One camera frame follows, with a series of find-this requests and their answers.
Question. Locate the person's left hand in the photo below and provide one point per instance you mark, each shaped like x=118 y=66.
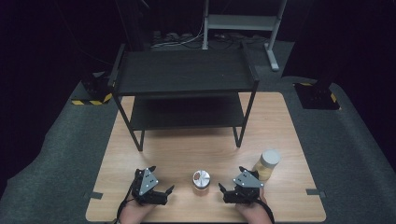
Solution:
x=137 y=213

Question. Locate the grey tape piece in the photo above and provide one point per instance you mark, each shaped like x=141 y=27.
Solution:
x=95 y=195
x=315 y=193

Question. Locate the person's right hand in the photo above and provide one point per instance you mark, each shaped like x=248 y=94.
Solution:
x=253 y=213

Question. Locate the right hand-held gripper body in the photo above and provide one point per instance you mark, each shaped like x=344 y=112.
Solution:
x=247 y=182

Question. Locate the black two-tier shelf rack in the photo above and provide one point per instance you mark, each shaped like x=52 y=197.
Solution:
x=186 y=71

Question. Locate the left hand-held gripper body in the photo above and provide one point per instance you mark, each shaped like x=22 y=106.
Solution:
x=146 y=183

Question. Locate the black base with striped tape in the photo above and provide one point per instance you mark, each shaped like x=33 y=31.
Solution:
x=316 y=96
x=93 y=88

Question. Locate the glass jar with white lid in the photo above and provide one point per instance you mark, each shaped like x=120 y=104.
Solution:
x=270 y=158

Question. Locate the grey metal stand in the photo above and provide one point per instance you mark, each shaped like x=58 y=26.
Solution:
x=243 y=22

